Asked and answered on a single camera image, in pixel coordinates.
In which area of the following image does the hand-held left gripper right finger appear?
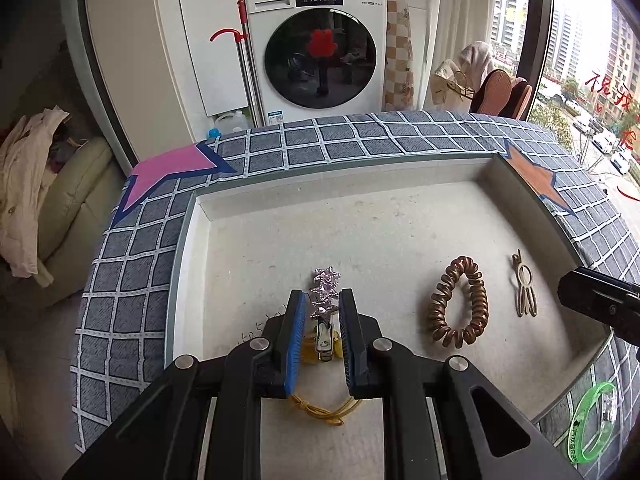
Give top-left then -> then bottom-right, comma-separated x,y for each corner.
339,288 -> 583,480

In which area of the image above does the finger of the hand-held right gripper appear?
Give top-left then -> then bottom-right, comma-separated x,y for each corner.
557,266 -> 640,346

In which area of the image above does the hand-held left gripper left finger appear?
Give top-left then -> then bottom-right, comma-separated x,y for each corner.
62,289 -> 308,480

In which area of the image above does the silver star hair clip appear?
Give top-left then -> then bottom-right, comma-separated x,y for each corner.
307,266 -> 344,362

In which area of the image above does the yellow hair tie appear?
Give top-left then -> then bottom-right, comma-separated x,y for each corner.
287,325 -> 362,427

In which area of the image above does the grey-green jewelry tray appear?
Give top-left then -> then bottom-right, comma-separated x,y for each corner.
165,152 -> 614,423

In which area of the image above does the green bangle bracelet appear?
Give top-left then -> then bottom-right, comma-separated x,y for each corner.
566,381 -> 620,463

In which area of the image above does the beige hair clip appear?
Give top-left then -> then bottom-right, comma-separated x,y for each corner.
511,249 -> 539,317

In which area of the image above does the blue checkered tablecloth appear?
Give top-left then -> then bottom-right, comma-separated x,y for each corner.
70,110 -> 640,480

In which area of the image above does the brown chair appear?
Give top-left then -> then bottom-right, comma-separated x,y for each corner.
470,70 -> 514,117
510,77 -> 534,121

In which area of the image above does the white detergent jug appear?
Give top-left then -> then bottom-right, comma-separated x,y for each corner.
207,110 -> 251,141

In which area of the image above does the cream sofa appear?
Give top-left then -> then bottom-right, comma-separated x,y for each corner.
0,110 -> 127,311

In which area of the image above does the beige paper bag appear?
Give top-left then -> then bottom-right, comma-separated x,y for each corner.
431,59 -> 473,108

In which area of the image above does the white towel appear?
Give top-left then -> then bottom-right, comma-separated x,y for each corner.
459,41 -> 496,83

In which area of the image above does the orange checkered hanging cloth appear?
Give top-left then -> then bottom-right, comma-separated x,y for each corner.
385,0 -> 416,111

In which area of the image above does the dark red cloth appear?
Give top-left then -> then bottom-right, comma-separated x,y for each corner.
50,126 -> 94,166

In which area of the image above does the beige jacket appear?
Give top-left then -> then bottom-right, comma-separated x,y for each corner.
0,106 -> 72,288

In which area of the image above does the white washing machine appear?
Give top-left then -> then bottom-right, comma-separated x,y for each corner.
240,0 -> 389,128

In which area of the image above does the white curtain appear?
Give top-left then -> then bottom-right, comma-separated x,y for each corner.
425,0 -> 501,106

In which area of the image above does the brown spiral hair tie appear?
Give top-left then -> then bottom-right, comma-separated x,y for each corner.
427,256 -> 489,349

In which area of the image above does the dark window frame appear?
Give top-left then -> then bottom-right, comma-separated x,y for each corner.
497,0 -> 557,121

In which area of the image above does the red handled mop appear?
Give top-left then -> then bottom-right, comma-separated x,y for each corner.
210,0 -> 266,128

